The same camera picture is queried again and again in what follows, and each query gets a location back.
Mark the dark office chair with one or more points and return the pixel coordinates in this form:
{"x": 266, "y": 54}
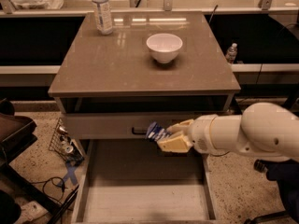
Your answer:
{"x": 286, "y": 175}

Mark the white ceramic bowl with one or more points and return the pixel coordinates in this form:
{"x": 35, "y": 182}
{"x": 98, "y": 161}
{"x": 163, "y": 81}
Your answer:
{"x": 164, "y": 48}

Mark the grey drawer cabinet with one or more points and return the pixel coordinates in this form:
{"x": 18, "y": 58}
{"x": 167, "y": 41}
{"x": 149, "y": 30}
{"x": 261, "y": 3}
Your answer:
{"x": 116, "y": 73}

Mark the blue tape cross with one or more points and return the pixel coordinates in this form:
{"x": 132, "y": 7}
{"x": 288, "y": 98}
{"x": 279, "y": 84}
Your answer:
{"x": 71, "y": 173}

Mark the white power strip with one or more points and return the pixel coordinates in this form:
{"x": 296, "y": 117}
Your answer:
{"x": 31, "y": 211}

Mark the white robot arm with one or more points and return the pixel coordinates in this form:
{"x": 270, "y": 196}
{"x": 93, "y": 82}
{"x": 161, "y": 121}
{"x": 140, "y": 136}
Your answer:
{"x": 264, "y": 130}

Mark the clear plastic water bottle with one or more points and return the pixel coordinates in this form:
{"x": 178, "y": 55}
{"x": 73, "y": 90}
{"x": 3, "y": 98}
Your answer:
{"x": 103, "y": 17}

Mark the blue rxbar blueberry bar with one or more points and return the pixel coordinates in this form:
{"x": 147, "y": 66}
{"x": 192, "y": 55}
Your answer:
{"x": 155, "y": 132}

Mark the dark brown chair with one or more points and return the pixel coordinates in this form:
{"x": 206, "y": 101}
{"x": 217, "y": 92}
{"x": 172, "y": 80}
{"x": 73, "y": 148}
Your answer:
{"x": 16, "y": 135}

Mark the open grey middle drawer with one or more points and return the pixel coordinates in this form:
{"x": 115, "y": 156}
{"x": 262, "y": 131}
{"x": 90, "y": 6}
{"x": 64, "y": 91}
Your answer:
{"x": 134, "y": 182}

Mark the small water bottle on floor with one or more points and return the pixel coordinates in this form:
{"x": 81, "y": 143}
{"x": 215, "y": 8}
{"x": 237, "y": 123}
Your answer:
{"x": 231, "y": 53}

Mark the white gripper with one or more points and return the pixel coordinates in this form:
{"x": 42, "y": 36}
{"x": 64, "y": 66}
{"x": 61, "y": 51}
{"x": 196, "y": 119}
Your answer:
{"x": 201, "y": 133}

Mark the closed grey top drawer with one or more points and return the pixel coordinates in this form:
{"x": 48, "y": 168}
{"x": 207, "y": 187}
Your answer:
{"x": 83, "y": 126}

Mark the wire basket with items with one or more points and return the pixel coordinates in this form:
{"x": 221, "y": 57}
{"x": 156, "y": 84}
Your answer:
{"x": 64, "y": 146}

